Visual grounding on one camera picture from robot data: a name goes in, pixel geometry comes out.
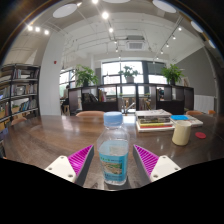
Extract green potted plant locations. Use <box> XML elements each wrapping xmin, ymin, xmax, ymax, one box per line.
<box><xmin>73</xmin><ymin>64</ymin><xmax>100</xmax><ymax>88</ymax></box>
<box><xmin>118</xmin><ymin>65</ymin><xmax>140</xmax><ymax>84</ymax></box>
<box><xmin>161</xmin><ymin>63</ymin><xmax>185</xmax><ymax>86</ymax></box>

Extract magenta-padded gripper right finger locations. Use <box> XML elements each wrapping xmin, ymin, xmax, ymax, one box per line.
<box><xmin>132</xmin><ymin>144</ymin><xmax>182</xmax><ymax>186</ymax></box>

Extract round white ceiling panels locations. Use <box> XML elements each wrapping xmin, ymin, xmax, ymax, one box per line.
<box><xmin>52</xmin><ymin>0</ymin><xmax>216</xmax><ymax>49</ymax></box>

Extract stack of books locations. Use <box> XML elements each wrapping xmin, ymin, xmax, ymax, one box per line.
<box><xmin>134</xmin><ymin>109</ymin><xmax>176</xmax><ymax>133</ymax></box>

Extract cream ceramic mug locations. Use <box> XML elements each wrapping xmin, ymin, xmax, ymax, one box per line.
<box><xmin>171</xmin><ymin>119</ymin><xmax>193</xmax><ymax>147</ymax></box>

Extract ceiling air conditioner unit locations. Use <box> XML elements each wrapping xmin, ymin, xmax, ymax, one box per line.
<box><xmin>125</xmin><ymin>39</ymin><xmax>147</xmax><ymax>52</ymax></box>

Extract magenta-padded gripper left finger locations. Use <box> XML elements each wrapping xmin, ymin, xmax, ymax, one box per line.
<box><xmin>44</xmin><ymin>144</ymin><xmax>95</xmax><ymax>187</ymax></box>

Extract flat round red coaster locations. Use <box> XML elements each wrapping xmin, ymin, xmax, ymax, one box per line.
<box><xmin>194</xmin><ymin>131</ymin><xmax>207</xmax><ymax>140</ymax></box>

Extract white wall panel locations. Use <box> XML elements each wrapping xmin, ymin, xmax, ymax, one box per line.
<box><xmin>193</xmin><ymin>94</ymin><xmax>216</xmax><ymax>114</ymax></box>

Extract orange chairs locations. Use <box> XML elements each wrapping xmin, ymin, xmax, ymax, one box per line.
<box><xmin>9</xmin><ymin>109</ymin><xmax>217</xmax><ymax>126</ymax></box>

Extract clear water bottle blue cap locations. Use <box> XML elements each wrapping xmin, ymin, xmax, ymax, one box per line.
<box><xmin>96</xmin><ymin>111</ymin><xmax>131</xmax><ymax>187</ymax></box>

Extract low dark open shelf unit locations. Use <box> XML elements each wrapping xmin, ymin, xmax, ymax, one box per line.
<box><xmin>68</xmin><ymin>83</ymin><xmax>195</xmax><ymax>116</ymax></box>

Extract ceiling spot lights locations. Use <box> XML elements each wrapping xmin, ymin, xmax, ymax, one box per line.
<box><xmin>26</xmin><ymin>0</ymin><xmax>184</xmax><ymax>56</ymax></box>

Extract tall dark bookshelf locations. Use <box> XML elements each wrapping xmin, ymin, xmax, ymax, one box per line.
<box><xmin>0</xmin><ymin>63</ymin><xmax>42</xmax><ymax>132</ymax></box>

